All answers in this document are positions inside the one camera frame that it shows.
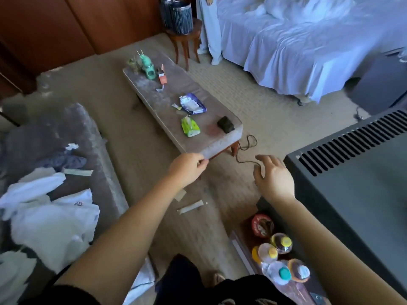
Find person's right hand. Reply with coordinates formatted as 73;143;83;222
253;154;296;204

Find person's left hand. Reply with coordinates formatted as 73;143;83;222
168;152;209;188

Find red instant noodle cup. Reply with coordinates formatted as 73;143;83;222
251;213;276;238

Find yellow label drink bottle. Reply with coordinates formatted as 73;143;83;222
270;233;294;254

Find orange soda bottle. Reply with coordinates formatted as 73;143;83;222
251;243;279;264

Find grey mini fridge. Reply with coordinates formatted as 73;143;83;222
257;108;407;299

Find green cap water bottle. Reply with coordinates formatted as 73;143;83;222
262;261;293;285

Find brown tea bottle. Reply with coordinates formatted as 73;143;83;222
286;258;312;283

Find person's left forearm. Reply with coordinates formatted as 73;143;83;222
56;177;185;305

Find person's right forearm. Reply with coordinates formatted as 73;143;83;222
273;197;407;305

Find person's dark trousers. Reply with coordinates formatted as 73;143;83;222
156;254;296;305

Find person's black shirt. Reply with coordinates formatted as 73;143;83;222
19;283;84;305

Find long paper strip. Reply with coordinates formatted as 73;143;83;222
177;199;208;215

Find green packet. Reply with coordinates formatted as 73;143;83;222
181;116;202;138

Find small black case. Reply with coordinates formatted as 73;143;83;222
217;115;235;134

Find grey upholstered bench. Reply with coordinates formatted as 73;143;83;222
123;53;244;159

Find blue packet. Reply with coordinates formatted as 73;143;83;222
178;92;207;116

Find dark red wooden stand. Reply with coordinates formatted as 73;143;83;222
229;216;332;305

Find paper slip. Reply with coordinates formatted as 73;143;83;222
62;168;94;177

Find green toy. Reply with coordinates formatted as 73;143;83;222
137;50;158;80

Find grey garment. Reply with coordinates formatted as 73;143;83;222
35;149;88;172

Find small wooden stool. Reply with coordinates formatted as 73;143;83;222
165;19;203;70

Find grey velvet sofa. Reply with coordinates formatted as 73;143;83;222
0;103;156;305

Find white bed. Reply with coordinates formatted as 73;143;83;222
216;0;407;102

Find dark cabinet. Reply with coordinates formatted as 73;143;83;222
348;50;407;115

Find large white garment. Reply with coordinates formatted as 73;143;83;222
9;189;101;274

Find black ribbed bin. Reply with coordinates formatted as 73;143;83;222
159;0;179;29
170;0;193;36

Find small white garment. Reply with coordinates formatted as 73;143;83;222
0;167;66;220

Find black power cable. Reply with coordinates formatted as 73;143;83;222
235;134;263;168

